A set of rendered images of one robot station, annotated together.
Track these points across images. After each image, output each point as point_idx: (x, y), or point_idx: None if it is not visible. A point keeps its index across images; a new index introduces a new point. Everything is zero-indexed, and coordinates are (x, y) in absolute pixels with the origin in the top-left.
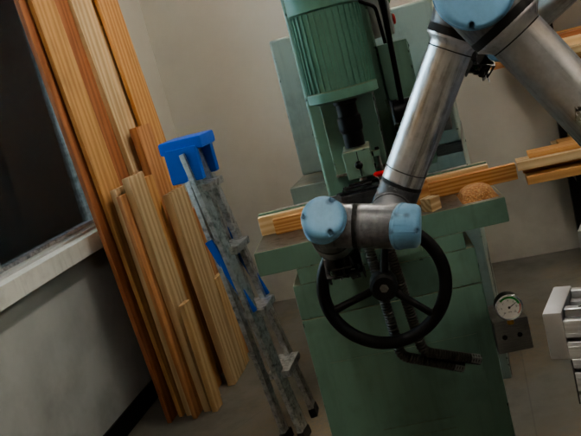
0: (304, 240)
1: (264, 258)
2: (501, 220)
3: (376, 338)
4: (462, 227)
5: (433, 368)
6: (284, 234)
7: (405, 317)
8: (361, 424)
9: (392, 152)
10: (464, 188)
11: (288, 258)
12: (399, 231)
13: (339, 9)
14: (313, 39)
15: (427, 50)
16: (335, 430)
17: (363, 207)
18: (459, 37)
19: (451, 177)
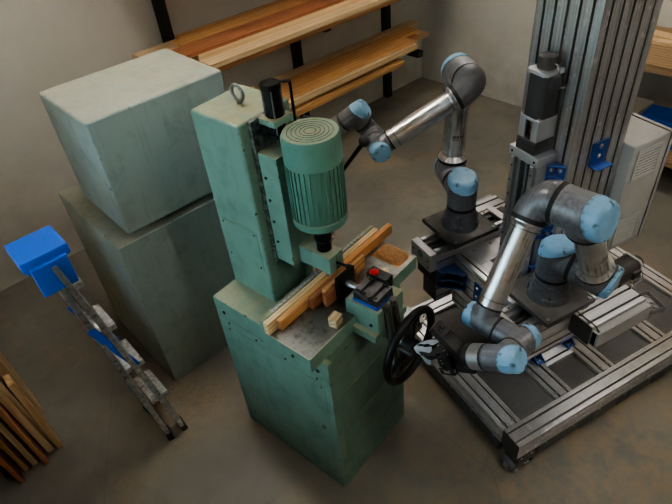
0: (332, 333)
1: (315, 359)
2: (414, 268)
3: (405, 376)
4: (400, 282)
5: (381, 364)
6: (290, 328)
7: (373, 346)
8: (350, 417)
9: (497, 294)
10: (386, 253)
11: (327, 350)
12: (537, 346)
13: (342, 163)
14: (327, 189)
15: (521, 233)
16: (339, 430)
17: (521, 341)
18: (544, 226)
19: (365, 245)
